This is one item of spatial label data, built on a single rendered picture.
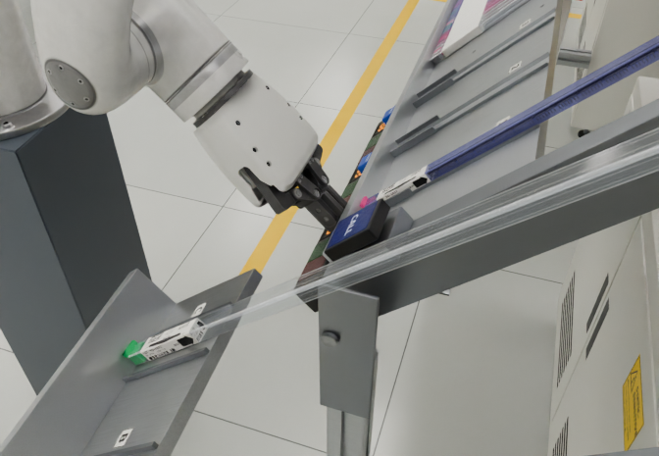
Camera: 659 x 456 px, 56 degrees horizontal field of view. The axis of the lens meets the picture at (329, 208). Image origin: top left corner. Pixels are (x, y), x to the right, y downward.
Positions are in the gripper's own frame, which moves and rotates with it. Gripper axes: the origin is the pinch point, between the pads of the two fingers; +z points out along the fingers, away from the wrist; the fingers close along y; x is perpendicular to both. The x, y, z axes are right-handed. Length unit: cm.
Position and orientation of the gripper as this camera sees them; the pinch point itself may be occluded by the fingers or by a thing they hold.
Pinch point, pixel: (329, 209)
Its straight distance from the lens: 62.7
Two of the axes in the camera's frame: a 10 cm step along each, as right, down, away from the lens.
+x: 6.8, -3.9, -6.3
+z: 6.6, 6.9, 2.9
